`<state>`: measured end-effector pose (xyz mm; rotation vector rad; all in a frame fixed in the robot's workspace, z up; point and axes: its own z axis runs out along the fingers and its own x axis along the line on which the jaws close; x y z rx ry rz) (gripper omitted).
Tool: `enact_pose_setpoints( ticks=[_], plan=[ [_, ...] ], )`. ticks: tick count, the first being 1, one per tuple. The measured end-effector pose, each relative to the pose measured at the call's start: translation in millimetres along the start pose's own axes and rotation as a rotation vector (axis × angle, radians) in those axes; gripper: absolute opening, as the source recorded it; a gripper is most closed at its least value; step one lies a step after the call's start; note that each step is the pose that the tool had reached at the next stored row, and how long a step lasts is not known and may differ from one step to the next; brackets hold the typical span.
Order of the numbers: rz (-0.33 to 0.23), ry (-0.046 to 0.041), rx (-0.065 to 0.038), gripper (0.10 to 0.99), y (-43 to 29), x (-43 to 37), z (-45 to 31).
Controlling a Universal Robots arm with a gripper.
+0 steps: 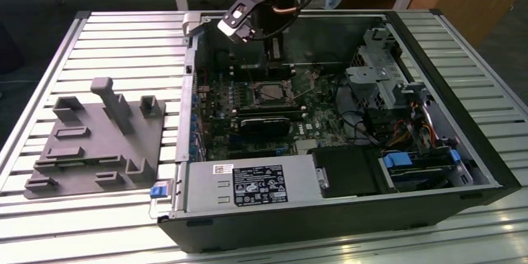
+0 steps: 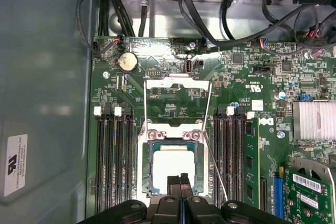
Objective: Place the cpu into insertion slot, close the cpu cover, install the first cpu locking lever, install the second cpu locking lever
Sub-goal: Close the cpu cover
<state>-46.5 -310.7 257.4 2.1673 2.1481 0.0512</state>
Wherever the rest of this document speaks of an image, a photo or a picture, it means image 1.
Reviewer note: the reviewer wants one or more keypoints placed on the CPU socket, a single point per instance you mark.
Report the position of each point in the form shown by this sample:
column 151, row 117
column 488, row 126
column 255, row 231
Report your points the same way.
column 252, row 91

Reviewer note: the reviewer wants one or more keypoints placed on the silver disk bay cage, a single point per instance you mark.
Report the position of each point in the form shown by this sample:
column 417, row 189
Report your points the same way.
column 367, row 75

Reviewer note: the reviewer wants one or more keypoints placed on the green RAM stick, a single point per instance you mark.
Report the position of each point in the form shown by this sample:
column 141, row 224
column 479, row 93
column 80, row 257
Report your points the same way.
column 268, row 116

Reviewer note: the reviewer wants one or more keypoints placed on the green motherboard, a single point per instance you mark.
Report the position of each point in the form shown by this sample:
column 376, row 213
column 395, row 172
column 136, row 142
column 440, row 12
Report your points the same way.
column 321, row 115

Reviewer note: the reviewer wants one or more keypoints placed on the black graphics card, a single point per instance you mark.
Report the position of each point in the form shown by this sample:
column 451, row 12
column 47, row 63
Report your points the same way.
column 264, row 128

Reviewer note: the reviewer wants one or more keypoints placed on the silver chipset heat sink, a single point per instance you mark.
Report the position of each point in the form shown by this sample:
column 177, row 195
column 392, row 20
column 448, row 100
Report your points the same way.
column 307, row 145

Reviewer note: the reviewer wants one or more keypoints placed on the hard disk in blue carrier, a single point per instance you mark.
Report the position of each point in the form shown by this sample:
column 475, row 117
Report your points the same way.
column 397, row 160

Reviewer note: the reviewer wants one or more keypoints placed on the silver power supply box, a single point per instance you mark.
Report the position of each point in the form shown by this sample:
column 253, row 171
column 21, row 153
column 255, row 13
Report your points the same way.
column 205, row 189

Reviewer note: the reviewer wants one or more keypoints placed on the grey parts rack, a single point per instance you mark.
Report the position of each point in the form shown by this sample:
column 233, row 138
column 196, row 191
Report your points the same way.
column 95, row 152

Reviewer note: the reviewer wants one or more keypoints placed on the blue case latch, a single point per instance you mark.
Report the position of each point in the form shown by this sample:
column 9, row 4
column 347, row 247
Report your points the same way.
column 159, row 191

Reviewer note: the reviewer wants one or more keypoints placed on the black silver PC case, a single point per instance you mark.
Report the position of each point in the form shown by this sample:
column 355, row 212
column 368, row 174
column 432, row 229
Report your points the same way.
column 288, row 230

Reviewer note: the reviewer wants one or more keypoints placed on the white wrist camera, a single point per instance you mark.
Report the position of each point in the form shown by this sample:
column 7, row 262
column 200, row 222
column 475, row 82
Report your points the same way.
column 235, row 23

